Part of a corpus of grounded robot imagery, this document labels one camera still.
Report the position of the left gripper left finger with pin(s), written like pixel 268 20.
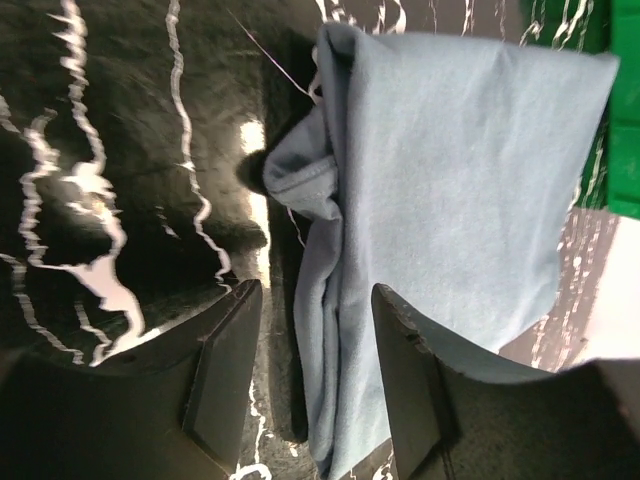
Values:
pixel 171 408

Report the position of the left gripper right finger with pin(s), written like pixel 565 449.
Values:
pixel 458 411

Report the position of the grey blue t shirt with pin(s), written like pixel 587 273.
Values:
pixel 442 166

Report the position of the green plastic bin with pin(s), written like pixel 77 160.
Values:
pixel 602 30

